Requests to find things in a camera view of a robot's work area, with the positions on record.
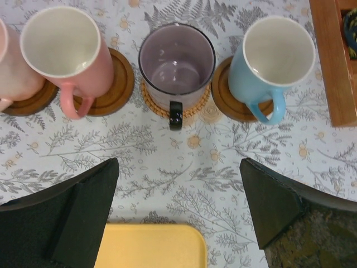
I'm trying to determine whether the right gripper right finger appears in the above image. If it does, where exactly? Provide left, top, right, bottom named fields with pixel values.
left=240, top=158, right=356, bottom=267

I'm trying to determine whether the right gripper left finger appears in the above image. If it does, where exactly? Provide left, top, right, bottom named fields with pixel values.
left=1, top=158, right=119, bottom=267

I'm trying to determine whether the brown wooden coaster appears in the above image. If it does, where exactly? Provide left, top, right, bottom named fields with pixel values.
left=211, top=56, right=257, bottom=122
left=88, top=48, right=135, bottom=117
left=3, top=80, right=58, bottom=116

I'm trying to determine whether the light pink mug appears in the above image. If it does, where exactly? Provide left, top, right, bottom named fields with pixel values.
left=0, top=21, right=45, bottom=111

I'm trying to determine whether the woven rattan coaster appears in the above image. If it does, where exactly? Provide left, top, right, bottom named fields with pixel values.
left=140, top=78, right=211, bottom=119

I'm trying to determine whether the light blue mug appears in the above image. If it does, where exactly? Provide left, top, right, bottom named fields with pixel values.
left=228, top=16, right=316, bottom=125

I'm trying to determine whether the white mug pink handle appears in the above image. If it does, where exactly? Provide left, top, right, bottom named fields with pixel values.
left=20, top=6, right=114, bottom=119

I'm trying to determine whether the purple mug black handle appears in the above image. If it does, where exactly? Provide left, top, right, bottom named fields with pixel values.
left=138, top=22, right=216, bottom=131

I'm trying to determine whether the yellow plastic tray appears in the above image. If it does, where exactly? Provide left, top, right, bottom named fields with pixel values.
left=94, top=223, right=208, bottom=268

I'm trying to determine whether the orange compartment tray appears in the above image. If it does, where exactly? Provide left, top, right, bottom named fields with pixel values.
left=310, top=0, right=356, bottom=127

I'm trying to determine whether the black yellow part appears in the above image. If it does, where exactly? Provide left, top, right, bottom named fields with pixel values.
left=342, top=8, right=357, bottom=60

